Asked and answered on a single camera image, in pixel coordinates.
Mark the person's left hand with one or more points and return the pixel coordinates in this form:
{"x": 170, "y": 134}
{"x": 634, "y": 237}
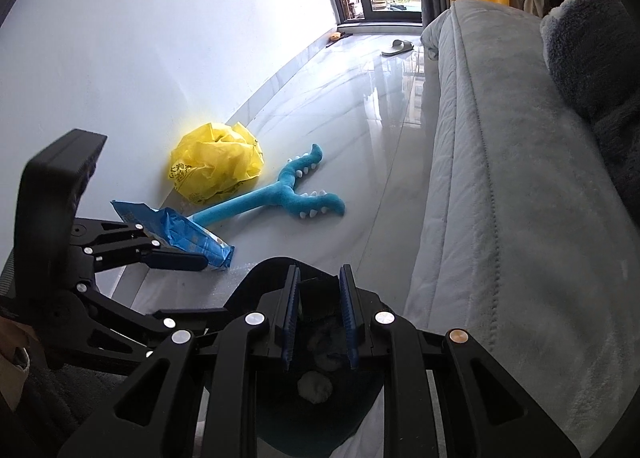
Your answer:
{"x": 12, "y": 343}

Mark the grey slipper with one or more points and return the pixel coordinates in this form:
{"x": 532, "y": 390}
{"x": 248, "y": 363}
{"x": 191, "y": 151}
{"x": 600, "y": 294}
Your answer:
{"x": 397, "y": 47}

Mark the dark grey plush blanket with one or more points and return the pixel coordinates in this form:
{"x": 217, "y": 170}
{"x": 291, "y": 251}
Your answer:
{"x": 595, "y": 63}

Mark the black trash bin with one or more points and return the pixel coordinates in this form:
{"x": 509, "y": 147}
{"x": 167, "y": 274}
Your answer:
{"x": 280, "y": 418}

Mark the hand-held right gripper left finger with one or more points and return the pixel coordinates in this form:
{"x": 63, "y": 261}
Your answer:
{"x": 292, "y": 318}

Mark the person's grey fleece clothing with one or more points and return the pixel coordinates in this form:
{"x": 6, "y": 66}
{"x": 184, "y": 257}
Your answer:
{"x": 65, "y": 403}

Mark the yellow plastic bag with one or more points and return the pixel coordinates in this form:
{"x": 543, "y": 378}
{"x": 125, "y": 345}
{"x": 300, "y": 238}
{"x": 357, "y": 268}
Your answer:
{"x": 215, "y": 163}

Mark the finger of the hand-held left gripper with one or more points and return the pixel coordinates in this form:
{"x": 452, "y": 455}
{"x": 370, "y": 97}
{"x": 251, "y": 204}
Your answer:
{"x": 115, "y": 333}
{"x": 180, "y": 260}

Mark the grey sofa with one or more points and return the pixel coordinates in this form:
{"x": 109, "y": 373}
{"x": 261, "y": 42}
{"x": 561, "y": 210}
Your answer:
{"x": 500, "y": 188}

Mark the blue plush toy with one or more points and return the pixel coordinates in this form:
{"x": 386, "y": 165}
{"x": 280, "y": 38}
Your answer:
{"x": 260, "y": 200}

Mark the white tissue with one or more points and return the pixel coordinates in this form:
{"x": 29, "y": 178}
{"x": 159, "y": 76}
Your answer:
{"x": 314, "y": 383}

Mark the small orange item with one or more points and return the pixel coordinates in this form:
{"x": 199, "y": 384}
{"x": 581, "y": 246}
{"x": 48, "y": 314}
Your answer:
{"x": 336, "y": 37}

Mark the small black block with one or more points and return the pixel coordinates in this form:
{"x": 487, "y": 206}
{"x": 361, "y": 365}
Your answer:
{"x": 317, "y": 295}

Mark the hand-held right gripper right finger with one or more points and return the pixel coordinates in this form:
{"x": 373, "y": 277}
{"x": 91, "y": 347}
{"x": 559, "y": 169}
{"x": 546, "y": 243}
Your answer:
{"x": 348, "y": 318}

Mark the blue snack packet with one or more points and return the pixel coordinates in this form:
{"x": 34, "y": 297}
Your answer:
{"x": 200, "y": 240}

